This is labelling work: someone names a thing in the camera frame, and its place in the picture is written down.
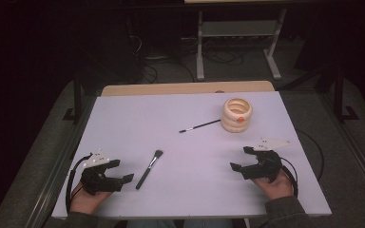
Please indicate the black makeup brush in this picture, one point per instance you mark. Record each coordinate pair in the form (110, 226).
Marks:
(149, 171)

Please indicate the person's right hand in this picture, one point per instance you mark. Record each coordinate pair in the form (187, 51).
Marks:
(275, 188)

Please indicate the person's left hand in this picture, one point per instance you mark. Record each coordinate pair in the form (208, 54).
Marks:
(87, 201)

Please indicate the grey metal stand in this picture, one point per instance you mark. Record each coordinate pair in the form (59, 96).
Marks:
(199, 47)

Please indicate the thin black brush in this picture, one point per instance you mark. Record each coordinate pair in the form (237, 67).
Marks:
(199, 126)

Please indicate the cream ribbed brush holder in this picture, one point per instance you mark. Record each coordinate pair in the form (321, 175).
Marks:
(236, 122)

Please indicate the person's right leg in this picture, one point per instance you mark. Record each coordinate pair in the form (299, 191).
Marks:
(209, 224)

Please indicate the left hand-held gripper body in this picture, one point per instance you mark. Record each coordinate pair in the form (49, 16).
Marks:
(92, 180)

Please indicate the black metal stand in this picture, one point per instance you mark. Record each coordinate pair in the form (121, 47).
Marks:
(339, 95)
(77, 98)

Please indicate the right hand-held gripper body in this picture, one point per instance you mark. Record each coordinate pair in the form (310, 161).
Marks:
(264, 164)

